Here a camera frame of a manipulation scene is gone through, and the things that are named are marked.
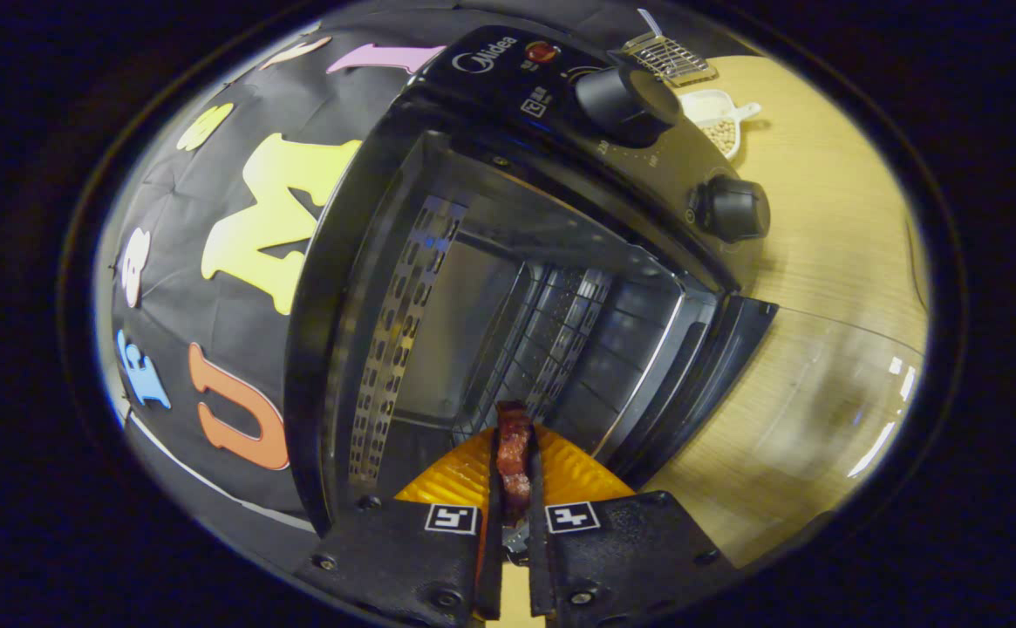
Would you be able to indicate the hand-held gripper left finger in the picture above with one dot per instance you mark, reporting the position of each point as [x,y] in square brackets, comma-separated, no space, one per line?
[492,567]

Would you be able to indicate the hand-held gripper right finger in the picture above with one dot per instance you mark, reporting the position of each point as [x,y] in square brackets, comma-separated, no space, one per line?
[539,558]

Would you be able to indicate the brown meat piece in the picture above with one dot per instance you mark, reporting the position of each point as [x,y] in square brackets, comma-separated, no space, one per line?
[514,453]

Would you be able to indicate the black toaster oven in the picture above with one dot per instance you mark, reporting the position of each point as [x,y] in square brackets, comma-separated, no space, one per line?
[647,174]

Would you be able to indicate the white divided dish with grains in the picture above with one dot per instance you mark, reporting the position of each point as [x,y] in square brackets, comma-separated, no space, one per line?
[717,131]

